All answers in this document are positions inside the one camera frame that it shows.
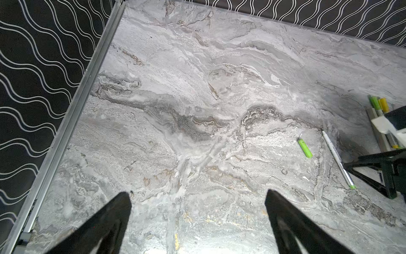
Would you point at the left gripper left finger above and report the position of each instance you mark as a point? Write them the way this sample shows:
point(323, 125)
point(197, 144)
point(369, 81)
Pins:
point(103, 232)

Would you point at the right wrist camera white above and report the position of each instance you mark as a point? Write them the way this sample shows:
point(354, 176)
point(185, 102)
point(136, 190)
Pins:
point(393, 122)

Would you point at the black pen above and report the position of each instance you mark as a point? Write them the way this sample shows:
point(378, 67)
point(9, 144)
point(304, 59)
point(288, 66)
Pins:
point(338, 160)

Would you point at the yellow pen cap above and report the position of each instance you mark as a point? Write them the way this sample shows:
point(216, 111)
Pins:
point(384, 105)

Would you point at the green pen cap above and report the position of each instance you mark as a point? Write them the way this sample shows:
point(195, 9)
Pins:
point(376, 105)
point(304, 147)

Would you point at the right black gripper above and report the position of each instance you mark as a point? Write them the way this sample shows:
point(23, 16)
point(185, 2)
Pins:
point(387, 178)

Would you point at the green ended pen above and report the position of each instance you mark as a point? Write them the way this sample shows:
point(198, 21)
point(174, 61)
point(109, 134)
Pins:
point(393, 143)

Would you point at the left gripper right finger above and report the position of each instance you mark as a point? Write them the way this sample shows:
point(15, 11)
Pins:
point(291, 227)

